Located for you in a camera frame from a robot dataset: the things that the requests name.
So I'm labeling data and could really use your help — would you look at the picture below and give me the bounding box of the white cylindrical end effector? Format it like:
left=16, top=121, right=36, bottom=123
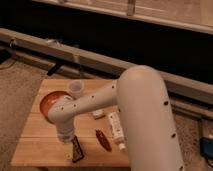
left=55, top=121, right=75, bottom=159

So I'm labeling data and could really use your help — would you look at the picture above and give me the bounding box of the black rectangular eraser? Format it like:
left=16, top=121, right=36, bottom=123
left=72, top=137, right=84, bottom=163

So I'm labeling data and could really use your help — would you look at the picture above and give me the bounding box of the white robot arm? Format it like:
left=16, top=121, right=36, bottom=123
left=48, top=65, right=185, bottom=171

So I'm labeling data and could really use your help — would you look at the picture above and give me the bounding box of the wooden board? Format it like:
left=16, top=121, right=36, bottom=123
left=11, top=79, right=129, bottom=168

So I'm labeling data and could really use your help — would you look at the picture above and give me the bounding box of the dark red oblong object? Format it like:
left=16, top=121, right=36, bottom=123
left=96, top=130, right=112, bottom=152

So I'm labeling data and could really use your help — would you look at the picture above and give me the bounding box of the white square block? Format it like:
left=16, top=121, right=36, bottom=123
left=92, top=110, right=105, bottom=119

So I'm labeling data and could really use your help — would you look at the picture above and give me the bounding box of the white tube with cap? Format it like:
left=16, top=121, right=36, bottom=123
left=108, top=112, right=126, bottom=150

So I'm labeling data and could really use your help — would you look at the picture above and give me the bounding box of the orange bowl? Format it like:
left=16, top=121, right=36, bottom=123
left=40, top=91, right=67, bottom=117

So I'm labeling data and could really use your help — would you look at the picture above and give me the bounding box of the translucent plastic cup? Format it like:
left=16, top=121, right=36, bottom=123
left=68, top=80, right=84, bottom=99

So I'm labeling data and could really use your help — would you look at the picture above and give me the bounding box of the blue object at right edge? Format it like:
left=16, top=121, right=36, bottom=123
left=200, top=134, right=213, bottom=159

